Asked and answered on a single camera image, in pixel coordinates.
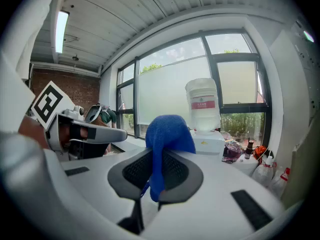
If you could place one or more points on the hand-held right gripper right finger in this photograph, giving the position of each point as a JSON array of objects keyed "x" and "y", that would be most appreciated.
[{"x": 220, "y": 179}]

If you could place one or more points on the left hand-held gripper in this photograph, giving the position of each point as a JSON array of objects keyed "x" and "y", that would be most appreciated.
[{"x": 47, "y": 101}]

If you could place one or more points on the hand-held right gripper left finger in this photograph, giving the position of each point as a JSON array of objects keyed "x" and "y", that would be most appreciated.
[{"x": 100, "y": 164}]

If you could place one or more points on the white water dispenser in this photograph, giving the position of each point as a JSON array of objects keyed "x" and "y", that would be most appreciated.
[{"x": 210, "y": 144}]

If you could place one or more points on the blue cloth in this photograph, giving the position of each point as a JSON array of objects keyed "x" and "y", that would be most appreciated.
[{"x": 167, "y": 134}]

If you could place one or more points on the person's left forearm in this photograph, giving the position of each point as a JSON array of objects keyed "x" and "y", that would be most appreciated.
[{"x": 32, "y": 131}]

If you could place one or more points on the clear plastic jug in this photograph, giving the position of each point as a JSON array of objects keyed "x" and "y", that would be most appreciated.
[{"x": 280, "y": 181}]

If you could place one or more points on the plastic-wrapped water jug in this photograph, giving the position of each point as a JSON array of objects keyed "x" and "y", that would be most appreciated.
[{"x": 202, "y": 96}]

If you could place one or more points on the person's left hand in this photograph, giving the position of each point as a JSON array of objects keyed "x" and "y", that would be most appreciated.
[{"x": 64, "y": 134}]

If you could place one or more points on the colourful plastic bag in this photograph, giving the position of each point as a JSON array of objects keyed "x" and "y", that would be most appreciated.
[{"x": 232, "y": 150}]

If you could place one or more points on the black tumbler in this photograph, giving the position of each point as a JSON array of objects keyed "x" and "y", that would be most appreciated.
[{"x": 249, "y": 149}]

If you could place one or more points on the empty jug with white cap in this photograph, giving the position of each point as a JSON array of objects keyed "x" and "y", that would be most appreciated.
[{"x": 262, "y": 174}]

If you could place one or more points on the orange and black bag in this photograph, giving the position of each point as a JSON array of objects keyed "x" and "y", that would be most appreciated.
[{"x": 260, "y": 152}]

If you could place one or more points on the black framed window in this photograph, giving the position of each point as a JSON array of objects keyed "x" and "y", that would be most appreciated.
[{"x": 136, "y": 96}]

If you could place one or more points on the frosted white window blind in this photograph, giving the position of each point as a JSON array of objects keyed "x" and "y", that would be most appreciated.
[{"x": 165, "y": 91}]

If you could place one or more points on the round ceiling fixture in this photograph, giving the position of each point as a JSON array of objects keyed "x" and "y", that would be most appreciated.
[{"x": 75, "y": 57}]

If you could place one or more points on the beige board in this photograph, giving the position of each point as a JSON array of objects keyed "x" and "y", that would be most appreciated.
[{"x": 302, "y": 164}]

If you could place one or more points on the ceiling tube lamp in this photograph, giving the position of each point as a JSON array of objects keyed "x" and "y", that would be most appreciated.
[{"x": 61, "y": 31}]

